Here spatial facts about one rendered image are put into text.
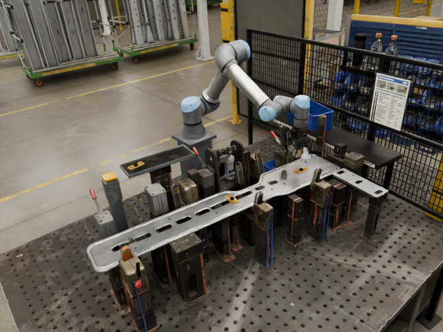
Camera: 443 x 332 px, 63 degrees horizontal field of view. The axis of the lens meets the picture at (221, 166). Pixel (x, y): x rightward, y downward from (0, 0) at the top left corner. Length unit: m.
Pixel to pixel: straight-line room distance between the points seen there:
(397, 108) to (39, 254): 2.12
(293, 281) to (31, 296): 1.25
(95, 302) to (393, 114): 1.84
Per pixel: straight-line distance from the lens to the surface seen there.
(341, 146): 2.20
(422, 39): 3.80
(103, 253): 1.65
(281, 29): 4.26
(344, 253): 2.03
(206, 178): 1.88
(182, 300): 1.77
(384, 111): 2.31
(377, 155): 2.26
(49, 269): 2.15
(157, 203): 1.76
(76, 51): 8.76
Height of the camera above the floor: 2.05
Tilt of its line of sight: 30 degrees down
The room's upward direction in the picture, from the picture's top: 3 degrees counter-clockwise
